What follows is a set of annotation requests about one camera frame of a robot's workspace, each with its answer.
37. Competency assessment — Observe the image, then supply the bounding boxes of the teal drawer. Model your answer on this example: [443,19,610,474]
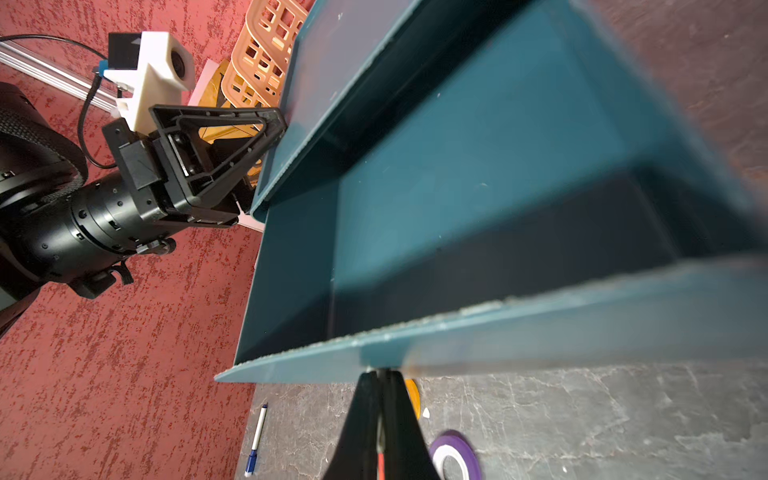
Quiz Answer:
[218,1,767,383]

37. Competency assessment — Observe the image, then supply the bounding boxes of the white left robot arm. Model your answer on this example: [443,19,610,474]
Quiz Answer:
[1,83,287,330]

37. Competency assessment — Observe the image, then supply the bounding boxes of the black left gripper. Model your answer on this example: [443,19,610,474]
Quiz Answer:
[102,105,287,228]

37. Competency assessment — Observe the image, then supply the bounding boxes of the yellow patterned book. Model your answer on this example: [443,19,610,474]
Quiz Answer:
[199,59,265,181]

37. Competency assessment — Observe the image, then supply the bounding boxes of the beige plastic desk organizer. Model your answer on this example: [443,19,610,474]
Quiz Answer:
[221,0,314,108]

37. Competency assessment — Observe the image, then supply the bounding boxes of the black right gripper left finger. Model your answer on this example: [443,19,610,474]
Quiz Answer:
[324,372,381,480]

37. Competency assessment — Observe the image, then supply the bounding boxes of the blue white marker pen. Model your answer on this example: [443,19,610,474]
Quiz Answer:
[244,403,268,478]

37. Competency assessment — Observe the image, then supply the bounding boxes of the purple tape roll lower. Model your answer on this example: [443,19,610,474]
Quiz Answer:
[429,430,484,480]

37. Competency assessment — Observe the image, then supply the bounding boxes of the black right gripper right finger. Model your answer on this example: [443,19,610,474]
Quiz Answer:
[381,370,439,480]

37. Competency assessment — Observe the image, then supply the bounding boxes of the orange tape roll upper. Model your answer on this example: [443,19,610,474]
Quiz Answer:
[405,379,422,419]

